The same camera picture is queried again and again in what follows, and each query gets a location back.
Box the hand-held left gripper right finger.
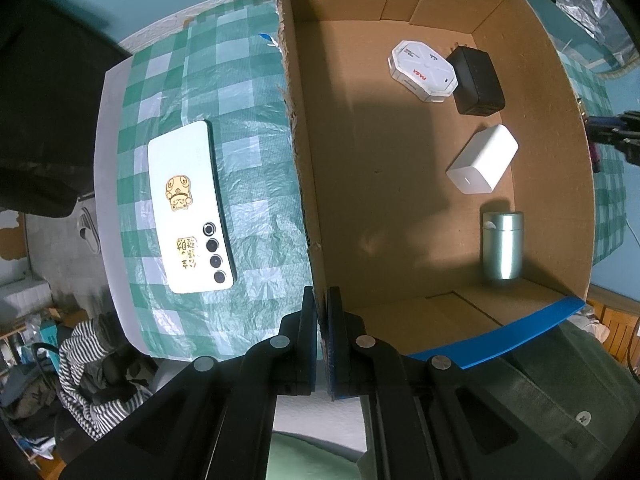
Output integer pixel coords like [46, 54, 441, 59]
[325, 286, 591, 480]

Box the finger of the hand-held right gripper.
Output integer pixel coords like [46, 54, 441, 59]
[585, 109, 640, 167]

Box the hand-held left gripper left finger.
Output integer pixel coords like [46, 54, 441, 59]
[62, 285, 321, 480]

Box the white power adapter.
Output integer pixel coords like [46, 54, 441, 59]
[446, 124, 519, 196]

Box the silver cylindrical tin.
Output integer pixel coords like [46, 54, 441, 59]
[481, 210, 525, 281]

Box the cardboard box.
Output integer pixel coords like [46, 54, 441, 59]
[274, 0, 597, 401]

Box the white octagonal box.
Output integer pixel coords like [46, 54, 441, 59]
[387, 39, 458, 104]

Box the silver foil bag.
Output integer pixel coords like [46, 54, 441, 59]
[500, 0, 640, 78]

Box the black power adapter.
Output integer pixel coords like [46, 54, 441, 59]
[446, 46, 506, 116]

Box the wooden crate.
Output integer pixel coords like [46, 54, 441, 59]
[586, 300, 640, 363]

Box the green garment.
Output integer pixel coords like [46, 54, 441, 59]
[267, 320, 640, 480]

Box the white smartphone with gold stickers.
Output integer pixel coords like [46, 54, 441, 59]
[147, 120, 237, 295]

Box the striped cloth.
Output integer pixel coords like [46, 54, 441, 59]
[57, 320, 153, 441]

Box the green checked plastic tablecloth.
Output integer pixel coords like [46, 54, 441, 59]
[117, 0, 628, 358]

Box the white slipper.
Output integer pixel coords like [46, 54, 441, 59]
[75, 207, 103, 256]

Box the teal box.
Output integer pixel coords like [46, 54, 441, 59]
[37, 322, 62, 362]

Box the white storage box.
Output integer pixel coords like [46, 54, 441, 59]
[0, 277, 52, 317]

